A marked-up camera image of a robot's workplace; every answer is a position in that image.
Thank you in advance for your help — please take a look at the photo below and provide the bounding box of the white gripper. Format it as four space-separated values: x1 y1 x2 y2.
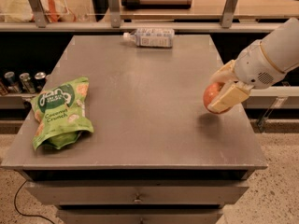
207 40 286 114

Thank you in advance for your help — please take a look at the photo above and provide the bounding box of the red yellow apple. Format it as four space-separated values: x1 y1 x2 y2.
203 82 224 114

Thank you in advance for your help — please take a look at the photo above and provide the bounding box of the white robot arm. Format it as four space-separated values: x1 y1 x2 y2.
206 18 299 114

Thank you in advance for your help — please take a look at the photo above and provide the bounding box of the green rice chip bag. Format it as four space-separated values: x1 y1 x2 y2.
31 77 93 150

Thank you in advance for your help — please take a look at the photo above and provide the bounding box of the orange white bag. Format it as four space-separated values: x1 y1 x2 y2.
1 0 76 22

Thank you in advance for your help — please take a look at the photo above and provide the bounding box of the clear plastic water bottle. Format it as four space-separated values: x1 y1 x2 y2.
123 28 175 48

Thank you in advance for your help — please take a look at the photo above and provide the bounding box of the silver can right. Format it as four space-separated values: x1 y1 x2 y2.
35 72 46 91

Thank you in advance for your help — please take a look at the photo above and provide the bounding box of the grey cabinet top drawer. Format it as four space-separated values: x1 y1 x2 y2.
25 180 249 206

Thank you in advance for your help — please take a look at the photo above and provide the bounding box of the grey cabinet drawer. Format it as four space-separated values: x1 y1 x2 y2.
25 180 249 206
57 208 222 224

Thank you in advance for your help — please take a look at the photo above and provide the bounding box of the silver can middle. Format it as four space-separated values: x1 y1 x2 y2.
19 73 36 93

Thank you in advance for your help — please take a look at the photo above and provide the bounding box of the grey cabinet lower drawer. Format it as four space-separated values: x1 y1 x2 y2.
57 208 222 224

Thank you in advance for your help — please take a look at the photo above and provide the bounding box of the right metal bracket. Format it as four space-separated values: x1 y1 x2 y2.
221 0 238 28

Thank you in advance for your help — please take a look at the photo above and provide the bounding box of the left metal bracket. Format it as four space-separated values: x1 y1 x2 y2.
28 0 49 28

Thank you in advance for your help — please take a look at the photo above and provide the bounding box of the black floor cable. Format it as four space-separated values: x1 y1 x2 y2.
13 179 56 224

